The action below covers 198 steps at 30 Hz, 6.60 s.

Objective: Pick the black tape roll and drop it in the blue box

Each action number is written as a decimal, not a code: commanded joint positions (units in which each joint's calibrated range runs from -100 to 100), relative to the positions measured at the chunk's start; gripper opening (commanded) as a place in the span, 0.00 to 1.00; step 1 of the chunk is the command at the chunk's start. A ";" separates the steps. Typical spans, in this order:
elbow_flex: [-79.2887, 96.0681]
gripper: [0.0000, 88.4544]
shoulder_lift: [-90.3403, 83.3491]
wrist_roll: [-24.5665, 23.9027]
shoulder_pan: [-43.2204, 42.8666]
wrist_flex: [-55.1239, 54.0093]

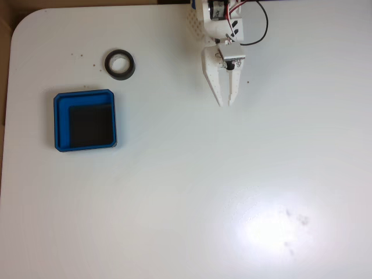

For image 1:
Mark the black square box liner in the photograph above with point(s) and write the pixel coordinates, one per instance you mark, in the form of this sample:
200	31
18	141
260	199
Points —
90	125

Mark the blue box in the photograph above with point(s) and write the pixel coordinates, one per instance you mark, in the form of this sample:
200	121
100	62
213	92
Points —
62	122

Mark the black tape roll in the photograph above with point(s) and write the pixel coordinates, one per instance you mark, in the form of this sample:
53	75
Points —
108	64

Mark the blue clamp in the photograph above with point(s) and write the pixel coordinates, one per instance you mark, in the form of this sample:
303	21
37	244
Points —
192	3

